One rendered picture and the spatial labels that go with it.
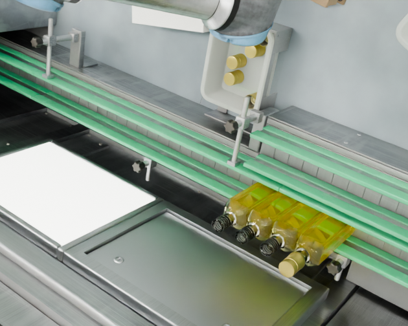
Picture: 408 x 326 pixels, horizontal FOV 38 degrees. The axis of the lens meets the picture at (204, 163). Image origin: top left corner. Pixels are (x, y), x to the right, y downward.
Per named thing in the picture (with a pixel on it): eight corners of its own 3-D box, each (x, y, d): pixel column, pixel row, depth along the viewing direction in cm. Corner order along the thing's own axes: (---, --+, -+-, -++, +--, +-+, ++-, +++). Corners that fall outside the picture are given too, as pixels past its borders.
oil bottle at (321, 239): (331, 222, 136) (287, 260, 120) (338, 202, 133) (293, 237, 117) (353, 233, 133) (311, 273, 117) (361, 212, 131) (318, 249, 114)
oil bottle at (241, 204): (267, 192, 144) (217, 223, 128) (272, 172, 142) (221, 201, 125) (287, 202, 142) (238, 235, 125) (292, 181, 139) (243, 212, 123)
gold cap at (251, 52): (254, 39, 147) (245, 42, 144) (267, 44, 145) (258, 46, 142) (252, 54, 149) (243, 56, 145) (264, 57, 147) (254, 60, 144)
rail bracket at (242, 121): (243, 153, 144) (214, 168, 135) (258, 88, 137) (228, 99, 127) (254, 158, 143) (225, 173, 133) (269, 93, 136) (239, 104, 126)
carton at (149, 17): (146, -2, 166) (131, 0, 161) (217, 6, 153) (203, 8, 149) (146, 21, 168) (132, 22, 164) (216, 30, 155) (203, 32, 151)
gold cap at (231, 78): (234, 67, 153) (224, 70, 150) (245, 72, 151) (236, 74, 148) (231, 80, 154) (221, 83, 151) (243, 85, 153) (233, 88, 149)
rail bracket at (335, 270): (342, 260, 137) (317, 286, 127) (350, 236, 134) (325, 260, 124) (358, 268, 136) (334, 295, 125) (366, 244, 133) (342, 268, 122)
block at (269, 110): (260, 140, 149) (245, 147, 144) (267, 105, 145) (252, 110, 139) (272, 145, 147) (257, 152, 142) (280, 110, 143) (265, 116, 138)
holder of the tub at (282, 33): (215, 109, 163) (198, 115, 157) (234, 9, 150) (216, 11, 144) (268, 132, 155) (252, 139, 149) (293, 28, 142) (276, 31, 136)
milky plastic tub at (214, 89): (217, 91, 160) (198, 97, 153) (232, 8, 150) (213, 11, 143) (272, 114, 152) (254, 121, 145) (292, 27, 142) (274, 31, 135)
